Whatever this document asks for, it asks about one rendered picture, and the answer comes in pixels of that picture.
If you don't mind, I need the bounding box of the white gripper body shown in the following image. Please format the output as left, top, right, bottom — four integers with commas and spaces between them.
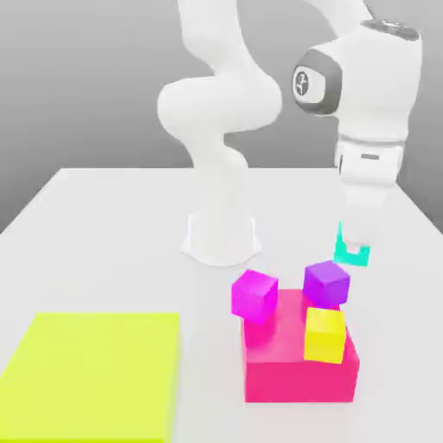
341, 184, 391, 246

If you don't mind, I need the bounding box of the small teal cube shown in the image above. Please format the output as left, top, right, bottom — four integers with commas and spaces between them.
332, 220, 372, 268

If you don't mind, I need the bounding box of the small purple cube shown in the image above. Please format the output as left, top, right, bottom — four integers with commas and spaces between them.
302, 260, 351, 309

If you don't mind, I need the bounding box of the small yellow cube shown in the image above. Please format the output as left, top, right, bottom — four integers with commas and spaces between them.
303, 306, 348, 365

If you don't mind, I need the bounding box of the small magenta cube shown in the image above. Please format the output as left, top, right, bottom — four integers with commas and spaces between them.
230, 268, 280, 326

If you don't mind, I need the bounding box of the large pink box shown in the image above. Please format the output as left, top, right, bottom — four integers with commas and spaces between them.
241, 288, 361, 405

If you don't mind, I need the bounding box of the large lime yellow box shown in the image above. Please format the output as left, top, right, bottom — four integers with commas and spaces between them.
0, 311, 182, 443

